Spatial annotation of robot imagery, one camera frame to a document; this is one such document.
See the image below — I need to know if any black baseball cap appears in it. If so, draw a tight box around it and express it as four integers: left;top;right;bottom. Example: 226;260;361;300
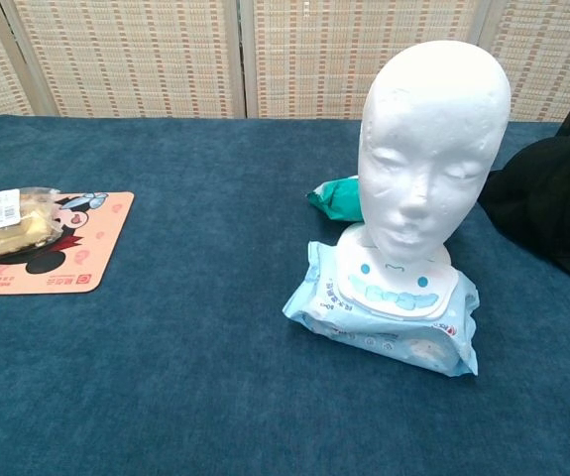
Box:
477;133;570;295

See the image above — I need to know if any white foam mannequin head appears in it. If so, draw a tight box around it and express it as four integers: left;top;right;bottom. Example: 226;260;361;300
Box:
357;39;510;260

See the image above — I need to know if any green plastic packet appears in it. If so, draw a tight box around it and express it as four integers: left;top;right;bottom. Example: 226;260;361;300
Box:
305;174;365;223

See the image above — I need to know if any light blue wet wipes pack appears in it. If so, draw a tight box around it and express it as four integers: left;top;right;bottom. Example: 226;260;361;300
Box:
282;225;480;379

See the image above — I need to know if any blue velvet table cloth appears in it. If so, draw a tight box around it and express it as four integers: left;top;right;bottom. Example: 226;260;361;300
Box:
0;114;570;476

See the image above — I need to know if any pink cartoon mouse pad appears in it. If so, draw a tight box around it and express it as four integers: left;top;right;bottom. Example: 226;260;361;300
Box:
0;191;136;298

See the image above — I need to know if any woven bamboo folding screen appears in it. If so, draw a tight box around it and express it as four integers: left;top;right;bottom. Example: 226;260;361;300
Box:
0;0;570;123

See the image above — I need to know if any clear wrapped bread snack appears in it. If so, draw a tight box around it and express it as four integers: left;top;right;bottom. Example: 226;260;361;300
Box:
0;185;62;263

